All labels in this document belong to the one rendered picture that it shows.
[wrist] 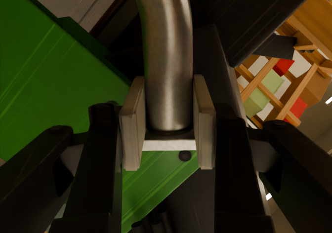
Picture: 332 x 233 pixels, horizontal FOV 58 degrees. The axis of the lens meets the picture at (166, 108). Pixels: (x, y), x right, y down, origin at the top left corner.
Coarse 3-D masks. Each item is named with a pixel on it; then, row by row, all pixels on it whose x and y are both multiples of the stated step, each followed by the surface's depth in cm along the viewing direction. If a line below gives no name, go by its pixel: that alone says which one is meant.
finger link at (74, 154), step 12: (120, 108) 16; (84, 132) 13; (120, 132) 13; (72, 144) 12; (120, 144) 13; (60, 156) 12; (72, 156) 12; (120, 156) 13; (60, 168) 12; (72, 168) 12
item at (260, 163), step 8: (216, 104) 16; (224, 104) 16; (216, 112) 15; (224, 112) 15; (232, 112) 15; (248, 128) 13; (256, 136) 12; (256, 144) 12; (264, 144) 12; (256, 152) 12; (264, 152) 12; (272, 152) 12; (256, 160) 12; (264, 160) 12; (272, 160) 12; (280, 160) 12; (256, 168) 12; (264, 168) 12; (272, 168) 12; (280, 168) 12
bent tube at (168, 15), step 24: (144, 0) 16; (168, 0) 16; (144, 24) 17; (168, 24) 16; (144, 48) 17; (168, 48) 17; (192, 48) 18; (144, 72) 18; (168, 72) 17; (192, 72) 18; (168, 96) 18; (192, 96) 19; (168, 120) 18; (192, 120) 19; (144, 144) 18; (168, 144) 18; (192, 144) 18
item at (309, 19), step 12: (312, 0) 85; (324, 0) 84; (300, 12) 86; (312, 12) 86; (324, 12) 85; (300, 24) 88; (312, 24) 86; (324, 24) 85; (312, 36) 88; (324, 36) 86; (324, 48) 89
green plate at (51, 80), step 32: (0, 0) 19; (32, 0) 19; (0, 32) 20; (32, 32) 20; (64, 32) 20; (0, 64) 21; (32, 64) 21; (64, 64) 21; (96, 64) 21; (0, 96) 22; (32, 96) 22; (64, 96) 21; (96, 96) 21; (0, 128) 22; (32, 128) 22; (160, 160) 23; (192, 160) 23; (128, 192) 24; (160, 192) 24; (128, 224) 25
